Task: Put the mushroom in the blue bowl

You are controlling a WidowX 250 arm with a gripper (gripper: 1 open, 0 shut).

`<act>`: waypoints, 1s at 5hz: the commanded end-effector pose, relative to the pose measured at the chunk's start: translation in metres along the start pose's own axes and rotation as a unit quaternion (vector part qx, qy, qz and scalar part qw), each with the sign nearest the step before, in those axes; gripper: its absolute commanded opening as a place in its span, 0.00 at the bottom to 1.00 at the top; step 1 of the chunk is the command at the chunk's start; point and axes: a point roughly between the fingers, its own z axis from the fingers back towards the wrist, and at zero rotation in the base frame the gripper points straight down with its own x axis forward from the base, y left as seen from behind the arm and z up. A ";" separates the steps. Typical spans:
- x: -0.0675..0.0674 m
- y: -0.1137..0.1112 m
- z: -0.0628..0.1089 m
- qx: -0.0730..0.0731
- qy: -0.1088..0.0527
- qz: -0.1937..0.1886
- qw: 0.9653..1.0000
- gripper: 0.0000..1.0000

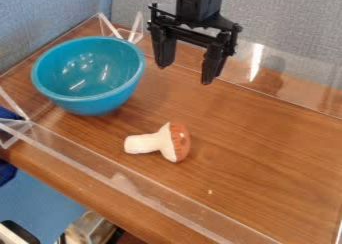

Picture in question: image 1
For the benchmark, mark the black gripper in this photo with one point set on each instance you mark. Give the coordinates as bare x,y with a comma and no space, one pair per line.
194,22

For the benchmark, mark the blue bowl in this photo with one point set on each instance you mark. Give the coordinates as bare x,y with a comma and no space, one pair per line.
88,74

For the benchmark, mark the clear acrylic back barrier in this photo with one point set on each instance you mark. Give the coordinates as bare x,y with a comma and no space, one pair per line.
293,78

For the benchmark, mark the clear acrylic front barrier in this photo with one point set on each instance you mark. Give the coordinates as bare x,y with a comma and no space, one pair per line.
182,209

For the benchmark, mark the metal frame under table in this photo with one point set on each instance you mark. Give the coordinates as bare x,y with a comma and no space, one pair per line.
89,229

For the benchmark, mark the clear acrylic barrier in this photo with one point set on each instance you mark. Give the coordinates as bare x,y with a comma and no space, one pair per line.
293,78
182,209

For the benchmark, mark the black white object bottom left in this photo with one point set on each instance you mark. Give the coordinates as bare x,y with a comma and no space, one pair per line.
13,234

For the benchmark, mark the white brown toy mushroom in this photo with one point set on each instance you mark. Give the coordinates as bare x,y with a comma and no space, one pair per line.
170,140

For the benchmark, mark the clear acrylic corner bracket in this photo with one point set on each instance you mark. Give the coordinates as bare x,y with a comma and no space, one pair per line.
132,34

